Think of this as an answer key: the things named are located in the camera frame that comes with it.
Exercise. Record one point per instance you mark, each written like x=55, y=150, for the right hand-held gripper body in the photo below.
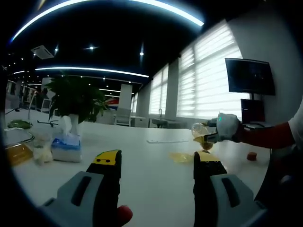
x=228, y=126

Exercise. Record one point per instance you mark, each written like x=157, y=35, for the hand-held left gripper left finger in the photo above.
x=94, y=194

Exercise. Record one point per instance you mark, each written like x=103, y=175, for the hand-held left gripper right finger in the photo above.
x=213, y=196

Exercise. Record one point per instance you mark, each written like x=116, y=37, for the glass culture medium bottle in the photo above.
x=198, y=138

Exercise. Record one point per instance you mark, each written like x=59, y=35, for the brown cork bottle stopper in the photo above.
x=252, y=156

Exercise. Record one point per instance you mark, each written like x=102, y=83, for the open laptop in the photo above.
x=253, y=111

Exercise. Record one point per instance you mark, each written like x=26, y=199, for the glass container with yellow liquid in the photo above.
x=16, y=153

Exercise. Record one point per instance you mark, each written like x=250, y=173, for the person's left hand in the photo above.
x=125, y=215

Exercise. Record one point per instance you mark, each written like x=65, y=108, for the white flat ruler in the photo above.
x=165, y=141

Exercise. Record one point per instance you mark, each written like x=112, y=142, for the steel sink with faucet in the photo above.
x=163, y=123

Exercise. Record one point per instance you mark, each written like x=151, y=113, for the blue tissue pack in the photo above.
x=67, y=151

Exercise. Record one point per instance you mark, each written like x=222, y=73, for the black monitor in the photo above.
x=249, y=76

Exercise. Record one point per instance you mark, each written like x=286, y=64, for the white table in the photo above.
x=154, y=179

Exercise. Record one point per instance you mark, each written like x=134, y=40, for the white low cabinet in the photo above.
x=140, y=121

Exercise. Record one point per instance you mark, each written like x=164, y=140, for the white office chair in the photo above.
x=123, y=116

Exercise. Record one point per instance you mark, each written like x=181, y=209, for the green potted plant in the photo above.
x=75, y=97

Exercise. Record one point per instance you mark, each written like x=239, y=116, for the green packet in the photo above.
x=19, y=124

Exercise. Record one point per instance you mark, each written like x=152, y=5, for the short curved ceiling light strip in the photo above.
x=94, y=69

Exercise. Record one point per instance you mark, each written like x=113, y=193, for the long curved ceiling light strip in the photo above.
x=165, y=7

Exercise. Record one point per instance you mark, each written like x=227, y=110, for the ceiling air conditioner vent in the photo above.
x=42, y=52

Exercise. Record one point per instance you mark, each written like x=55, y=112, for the striped wall graphic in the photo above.
x=113, y=104

